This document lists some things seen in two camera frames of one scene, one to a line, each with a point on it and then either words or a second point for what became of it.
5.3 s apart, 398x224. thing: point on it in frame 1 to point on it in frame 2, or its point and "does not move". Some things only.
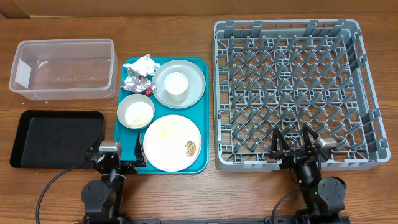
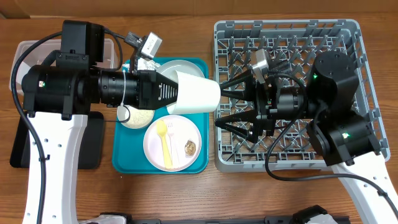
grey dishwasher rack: x=286 y=74 does not move
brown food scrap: x=190 y=148 does not move
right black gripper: x=291 y=156 to x=253 y=93
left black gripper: x=138 y=157 to x=147 y=89
